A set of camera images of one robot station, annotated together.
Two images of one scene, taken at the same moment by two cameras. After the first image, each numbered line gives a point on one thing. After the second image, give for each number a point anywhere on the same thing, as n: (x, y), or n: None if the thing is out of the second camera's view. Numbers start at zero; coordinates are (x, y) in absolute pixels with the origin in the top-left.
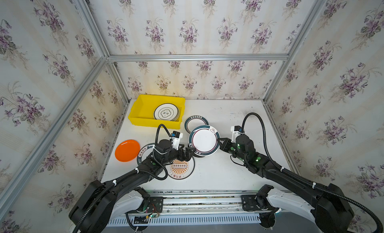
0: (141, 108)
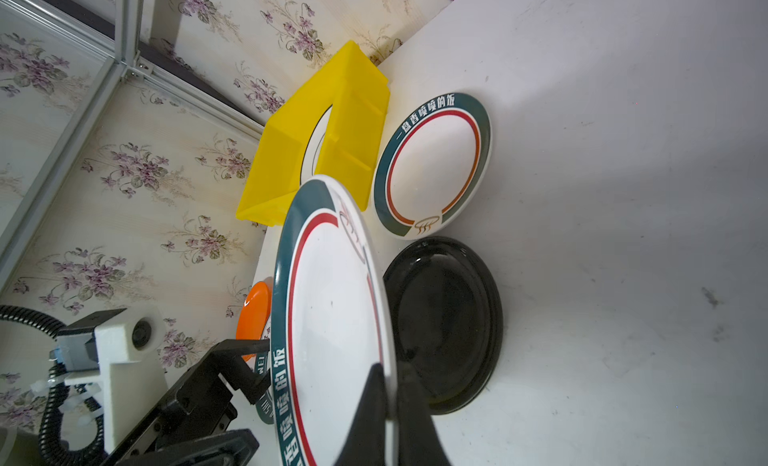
0: (357, 95)
